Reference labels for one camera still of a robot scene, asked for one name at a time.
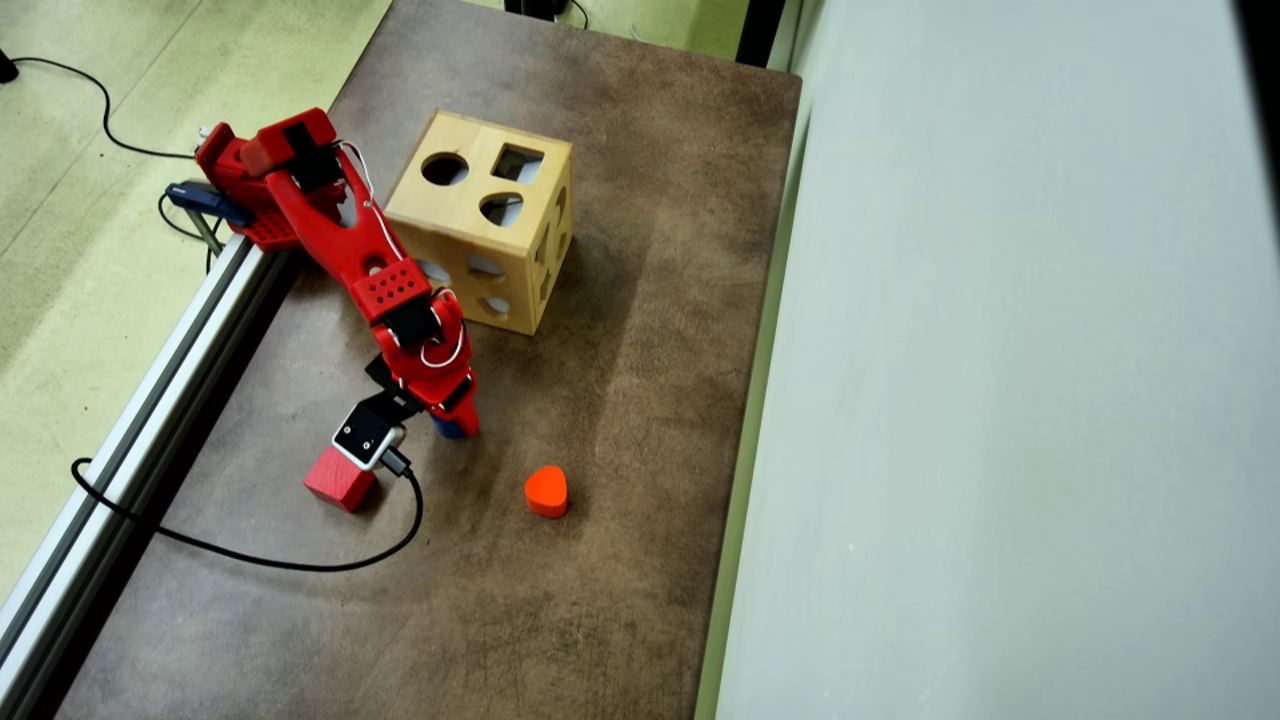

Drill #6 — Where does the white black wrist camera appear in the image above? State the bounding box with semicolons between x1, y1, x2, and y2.
332;395;411;473

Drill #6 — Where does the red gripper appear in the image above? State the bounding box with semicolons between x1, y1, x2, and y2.
373;292;482;439

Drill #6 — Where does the red robot base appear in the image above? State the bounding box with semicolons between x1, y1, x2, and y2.
195;122;301;253

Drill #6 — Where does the black floor cable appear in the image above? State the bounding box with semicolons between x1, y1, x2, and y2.
0;48;198;161

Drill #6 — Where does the orange heart block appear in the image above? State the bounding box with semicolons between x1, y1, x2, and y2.
523;464;570;520

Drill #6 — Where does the aluminium profile rail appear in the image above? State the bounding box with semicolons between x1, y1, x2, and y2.
0;235;291;720

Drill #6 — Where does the blue clamp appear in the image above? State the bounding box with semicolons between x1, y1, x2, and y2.
165;180;251;256

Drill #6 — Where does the black camera cable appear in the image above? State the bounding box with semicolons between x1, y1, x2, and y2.
70;448;426;574

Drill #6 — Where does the black vertical post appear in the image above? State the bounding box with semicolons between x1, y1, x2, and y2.
735;0;791;69

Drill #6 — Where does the red cube block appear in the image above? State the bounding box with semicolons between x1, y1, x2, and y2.
303;447;379;514

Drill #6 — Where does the wooden shape sorter box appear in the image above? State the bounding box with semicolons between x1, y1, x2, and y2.
378;108;576;337

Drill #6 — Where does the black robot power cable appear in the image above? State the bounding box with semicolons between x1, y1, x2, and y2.
157;192;219;273

